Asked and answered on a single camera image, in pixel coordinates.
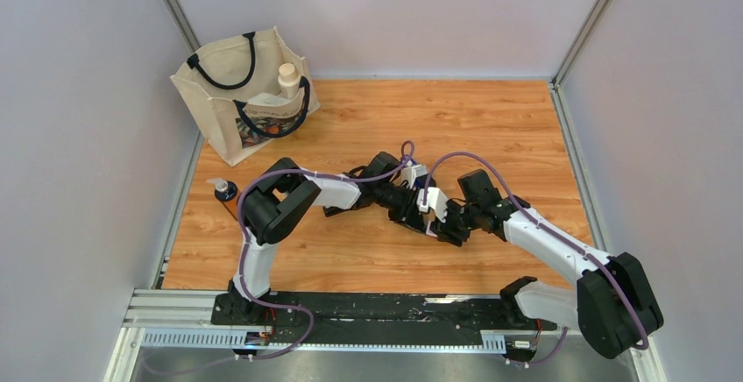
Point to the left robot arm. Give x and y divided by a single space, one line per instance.
272 206

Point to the white paper in bag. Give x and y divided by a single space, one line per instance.
268 100

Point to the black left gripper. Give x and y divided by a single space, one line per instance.
408 214

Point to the black stapler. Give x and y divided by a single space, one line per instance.
338 196

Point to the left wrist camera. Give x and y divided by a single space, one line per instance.
413 176

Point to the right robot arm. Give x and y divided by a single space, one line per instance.
610 299

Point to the beige bottle in bag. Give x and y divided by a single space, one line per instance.
289 79

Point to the aluminium rail frame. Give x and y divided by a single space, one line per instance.
167 335

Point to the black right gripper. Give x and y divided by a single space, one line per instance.
446 233

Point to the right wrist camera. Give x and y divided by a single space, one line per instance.
432 201

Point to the cream canvas tote bag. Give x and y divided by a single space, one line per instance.
217 80

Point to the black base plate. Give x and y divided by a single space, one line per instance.
430 320

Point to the orange pump bottle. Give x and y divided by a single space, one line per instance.
226 192

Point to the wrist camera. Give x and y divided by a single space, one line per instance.
432 201
413 176

